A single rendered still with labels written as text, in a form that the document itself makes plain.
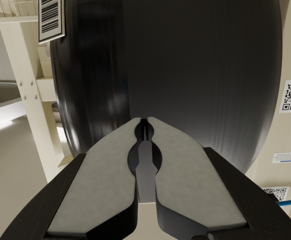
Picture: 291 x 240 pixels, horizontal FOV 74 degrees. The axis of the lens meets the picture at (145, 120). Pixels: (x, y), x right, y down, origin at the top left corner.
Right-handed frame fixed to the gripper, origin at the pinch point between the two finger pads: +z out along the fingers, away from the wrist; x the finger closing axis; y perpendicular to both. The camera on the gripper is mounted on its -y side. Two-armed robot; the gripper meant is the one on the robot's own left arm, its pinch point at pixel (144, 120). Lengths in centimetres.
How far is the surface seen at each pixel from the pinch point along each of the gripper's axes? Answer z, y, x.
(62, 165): 62, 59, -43
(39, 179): 280, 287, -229
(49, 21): 13.4, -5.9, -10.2
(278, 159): 26, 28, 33
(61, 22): 12.5, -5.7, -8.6
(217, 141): 7.7, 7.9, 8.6
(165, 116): 8.0, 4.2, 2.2
